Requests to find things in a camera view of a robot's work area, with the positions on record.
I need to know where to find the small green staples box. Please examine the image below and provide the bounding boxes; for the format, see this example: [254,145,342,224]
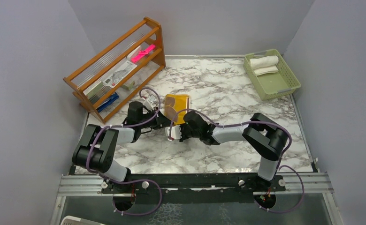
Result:
[121,81,136,91]

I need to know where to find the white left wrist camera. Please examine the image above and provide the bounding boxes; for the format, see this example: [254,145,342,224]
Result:
[142,95,158,111]

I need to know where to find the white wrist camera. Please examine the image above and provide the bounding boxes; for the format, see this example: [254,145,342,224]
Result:
[165,125,183,142]
[142,95,158,111]

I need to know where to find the blue pen pack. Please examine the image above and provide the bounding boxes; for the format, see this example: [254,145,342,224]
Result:
[97,92,119,113]

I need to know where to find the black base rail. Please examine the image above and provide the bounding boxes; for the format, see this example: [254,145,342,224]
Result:
[101,172,286,204]

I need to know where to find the green stapler box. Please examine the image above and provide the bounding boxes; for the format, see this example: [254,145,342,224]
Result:
[84,81,110,103]

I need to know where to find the yellow towel white trim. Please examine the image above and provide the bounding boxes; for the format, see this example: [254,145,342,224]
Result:
[164,94,191,125]

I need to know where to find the pink plastic tool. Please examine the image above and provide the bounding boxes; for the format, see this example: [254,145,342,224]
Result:
[131,44,156,64]

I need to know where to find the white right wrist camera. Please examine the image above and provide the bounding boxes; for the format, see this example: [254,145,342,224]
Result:
[165,125,183,142]

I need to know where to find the white terry towel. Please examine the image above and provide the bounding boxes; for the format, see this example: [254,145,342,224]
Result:
[250,55,279,76]

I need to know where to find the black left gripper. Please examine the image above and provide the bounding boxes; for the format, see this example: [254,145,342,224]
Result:
[138,106,174,129]

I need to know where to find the white bin corner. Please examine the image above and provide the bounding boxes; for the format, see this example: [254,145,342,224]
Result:
[60,216,104,225]

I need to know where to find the ruler set clear package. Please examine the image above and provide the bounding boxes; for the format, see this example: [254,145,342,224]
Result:
[103,61,137,87]

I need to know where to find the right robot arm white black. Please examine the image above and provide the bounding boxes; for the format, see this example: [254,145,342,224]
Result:
[179,111,292,191]

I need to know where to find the light green plastic basket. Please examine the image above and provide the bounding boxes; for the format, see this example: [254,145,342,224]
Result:
[244,49,301,101]

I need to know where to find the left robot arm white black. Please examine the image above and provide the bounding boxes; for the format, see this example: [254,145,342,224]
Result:
[72,101,171,193]

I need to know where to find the wooden shelf rack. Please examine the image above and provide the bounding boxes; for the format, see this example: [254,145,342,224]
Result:
[63,17,166,124]

